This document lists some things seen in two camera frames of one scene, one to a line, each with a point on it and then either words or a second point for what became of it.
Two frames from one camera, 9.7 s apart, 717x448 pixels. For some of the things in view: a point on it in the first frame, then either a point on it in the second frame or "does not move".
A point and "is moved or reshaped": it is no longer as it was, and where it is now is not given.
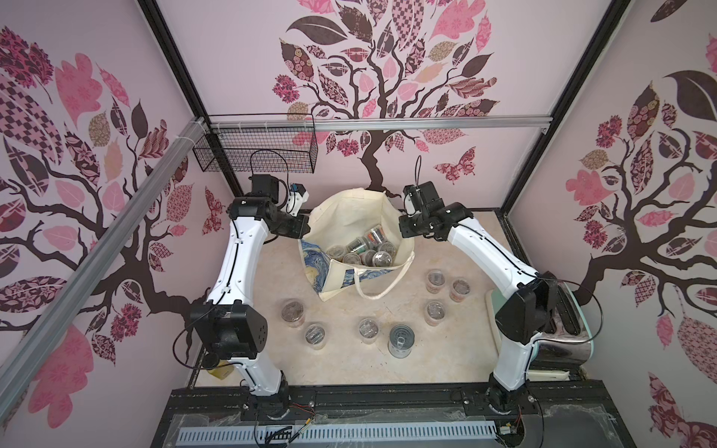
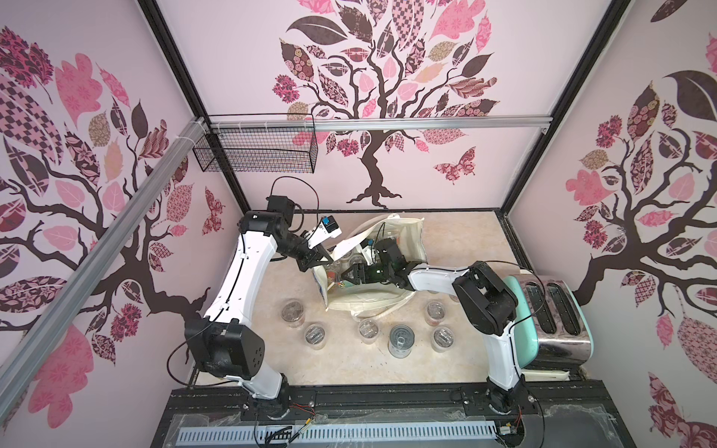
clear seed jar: [434, 313] does not move
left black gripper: [300, 227] -> [313, 255]
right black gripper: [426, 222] -> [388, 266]
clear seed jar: [316, 336] does not move
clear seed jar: [400, 341] does not move
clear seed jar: [368, 330] does not move
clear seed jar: [293, 314] does not move
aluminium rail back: [382, 124] does not move
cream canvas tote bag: [355, 237] is moved or reshaped
